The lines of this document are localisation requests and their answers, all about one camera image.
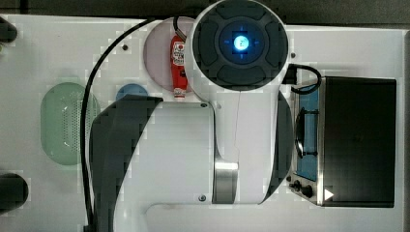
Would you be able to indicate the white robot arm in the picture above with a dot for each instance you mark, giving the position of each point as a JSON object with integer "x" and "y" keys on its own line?
{"x": 229, "y": 145}

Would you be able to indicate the blue round bowl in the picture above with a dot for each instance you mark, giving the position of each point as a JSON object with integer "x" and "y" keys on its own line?
{"x": 131, "y": 89}

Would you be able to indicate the black clamp top left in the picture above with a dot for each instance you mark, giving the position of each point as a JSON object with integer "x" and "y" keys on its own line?
{"x": 8, "y": 32}

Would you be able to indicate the black clamp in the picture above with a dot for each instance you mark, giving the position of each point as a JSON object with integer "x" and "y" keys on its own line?
{"x": 13, "y": 192}
{"x": 8, "y": 32}

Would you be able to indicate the green perforated basket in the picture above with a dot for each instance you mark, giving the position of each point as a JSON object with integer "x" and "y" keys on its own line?
{"x": 60, "y": 123}

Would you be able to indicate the steel toaster oven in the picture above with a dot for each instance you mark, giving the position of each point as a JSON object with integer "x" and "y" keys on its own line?
{"x": 344, "y": 142}

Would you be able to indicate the black clamp bottom left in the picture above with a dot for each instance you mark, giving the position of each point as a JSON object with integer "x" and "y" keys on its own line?
{"x": 13, "y": 192}

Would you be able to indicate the red plush ketchup bottle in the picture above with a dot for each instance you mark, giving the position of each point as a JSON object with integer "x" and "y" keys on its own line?
{"x": 178, "y": 74}

